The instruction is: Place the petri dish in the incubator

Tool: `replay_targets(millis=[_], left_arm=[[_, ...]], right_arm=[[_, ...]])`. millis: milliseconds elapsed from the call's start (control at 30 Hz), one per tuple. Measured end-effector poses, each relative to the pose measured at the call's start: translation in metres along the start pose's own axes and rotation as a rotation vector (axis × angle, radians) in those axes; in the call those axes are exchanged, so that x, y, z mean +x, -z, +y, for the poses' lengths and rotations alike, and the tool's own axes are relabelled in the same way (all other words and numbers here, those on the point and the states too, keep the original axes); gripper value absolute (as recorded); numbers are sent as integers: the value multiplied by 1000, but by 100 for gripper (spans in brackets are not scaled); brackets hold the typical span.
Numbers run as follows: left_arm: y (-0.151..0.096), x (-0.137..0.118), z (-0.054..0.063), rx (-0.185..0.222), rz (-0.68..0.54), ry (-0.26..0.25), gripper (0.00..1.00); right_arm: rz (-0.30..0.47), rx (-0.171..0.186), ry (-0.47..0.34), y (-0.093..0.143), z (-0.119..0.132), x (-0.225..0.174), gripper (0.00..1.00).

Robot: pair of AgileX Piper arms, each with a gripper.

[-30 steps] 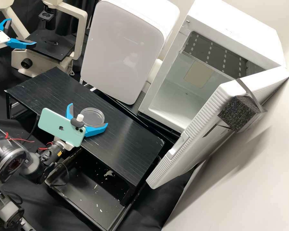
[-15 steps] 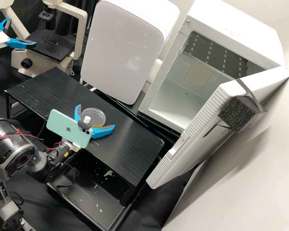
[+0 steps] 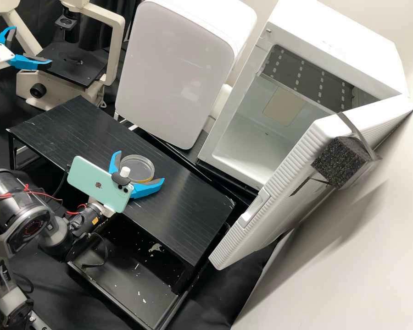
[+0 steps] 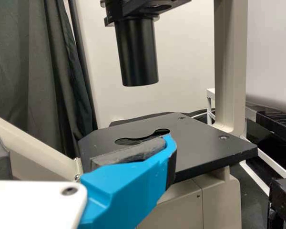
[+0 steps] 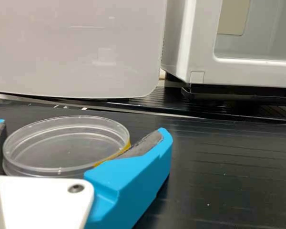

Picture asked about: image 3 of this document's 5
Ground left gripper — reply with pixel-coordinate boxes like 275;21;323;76
0;27;53;72

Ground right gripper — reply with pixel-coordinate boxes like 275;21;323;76
101;150;166;219

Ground petri dish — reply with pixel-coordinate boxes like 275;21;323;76
118;154;156;182

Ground incubator door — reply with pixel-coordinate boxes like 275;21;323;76
208;94;413;272

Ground white incubator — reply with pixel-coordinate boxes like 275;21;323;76
196;0;412;193

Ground black platform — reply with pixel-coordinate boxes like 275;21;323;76
137;126;263;199
6;95;235;295

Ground cream microscope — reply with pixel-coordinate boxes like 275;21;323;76
0;0;126;111

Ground black tray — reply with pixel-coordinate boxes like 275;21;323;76
67;220;197;330

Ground white box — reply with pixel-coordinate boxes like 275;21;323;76
115;0;259;150

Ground right wrist camera phone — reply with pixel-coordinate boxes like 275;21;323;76
67;155;135;215

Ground black cable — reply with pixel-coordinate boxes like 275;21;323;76
56;166;73;204

